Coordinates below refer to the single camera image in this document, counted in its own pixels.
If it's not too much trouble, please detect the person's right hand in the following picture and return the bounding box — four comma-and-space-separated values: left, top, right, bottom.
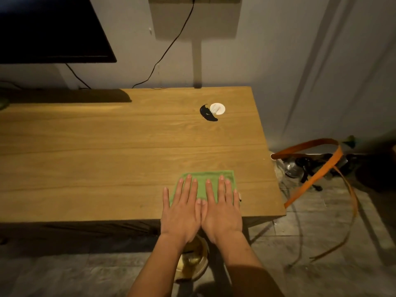
201, 174, 244, 245

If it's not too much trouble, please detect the person's left hand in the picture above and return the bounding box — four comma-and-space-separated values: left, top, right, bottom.
160, 174, 202, 245

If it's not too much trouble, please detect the light green cloth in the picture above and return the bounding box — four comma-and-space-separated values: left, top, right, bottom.
168, 170, 242, 207

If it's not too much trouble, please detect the person's right forearm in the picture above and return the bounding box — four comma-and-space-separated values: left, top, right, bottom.
216, 231, 285, 297

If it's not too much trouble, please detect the person's left forearm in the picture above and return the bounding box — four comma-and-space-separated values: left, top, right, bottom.
127, 234, 190, 297

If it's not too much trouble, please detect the clear round bin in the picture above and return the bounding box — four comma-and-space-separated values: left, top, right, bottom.
174, 235, 210, 283

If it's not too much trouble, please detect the silver metal kettle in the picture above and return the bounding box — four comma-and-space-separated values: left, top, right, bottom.
283, 157, 305, 180

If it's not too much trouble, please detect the black curved patch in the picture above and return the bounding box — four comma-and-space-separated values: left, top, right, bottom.
199, 104, 219, 122

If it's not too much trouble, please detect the wooden table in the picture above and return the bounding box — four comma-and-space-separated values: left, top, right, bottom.
0, 86, 287, 237

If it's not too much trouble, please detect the black television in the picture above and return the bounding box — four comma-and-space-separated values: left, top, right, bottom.
0, 0, 118, 64

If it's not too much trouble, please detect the orange strap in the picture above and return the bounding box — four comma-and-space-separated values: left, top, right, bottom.
271, 138, 359, 263

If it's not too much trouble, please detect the grey wall cable duct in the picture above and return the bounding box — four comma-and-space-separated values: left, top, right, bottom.
191, 40, 203, 89

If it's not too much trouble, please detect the black television cable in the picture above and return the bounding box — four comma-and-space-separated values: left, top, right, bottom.
65, 63, 92, 90

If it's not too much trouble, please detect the thin black adapter cable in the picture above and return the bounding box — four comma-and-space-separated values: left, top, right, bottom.
132, 0, 196, 89

